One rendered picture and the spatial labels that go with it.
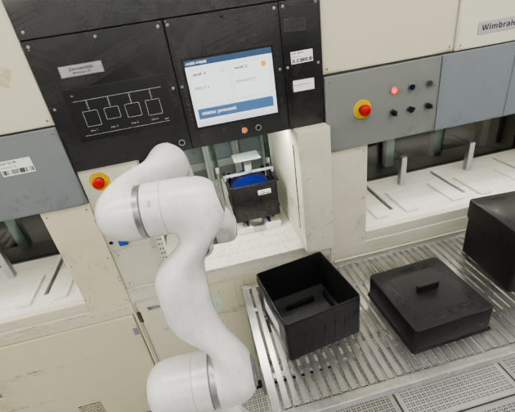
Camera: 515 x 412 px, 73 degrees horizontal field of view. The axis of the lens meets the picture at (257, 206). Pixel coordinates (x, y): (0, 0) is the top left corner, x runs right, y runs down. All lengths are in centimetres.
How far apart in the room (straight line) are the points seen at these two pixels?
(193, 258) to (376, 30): 101
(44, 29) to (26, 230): 108
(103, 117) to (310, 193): 76
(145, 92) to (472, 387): 202
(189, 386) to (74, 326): 101
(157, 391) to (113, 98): 85
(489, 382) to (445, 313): 101
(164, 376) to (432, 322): 84
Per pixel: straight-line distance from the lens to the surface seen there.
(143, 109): 122
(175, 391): 80
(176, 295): 68
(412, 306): 133
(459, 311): 135
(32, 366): 193
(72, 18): 123
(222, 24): 120
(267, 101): 125
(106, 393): 205
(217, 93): 121
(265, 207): 162
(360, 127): 139
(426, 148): 219
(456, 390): 223
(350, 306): 124
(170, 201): 61
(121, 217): 64
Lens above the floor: 180
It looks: 30 degrees down
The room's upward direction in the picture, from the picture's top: 9 degrees counter-clockwise
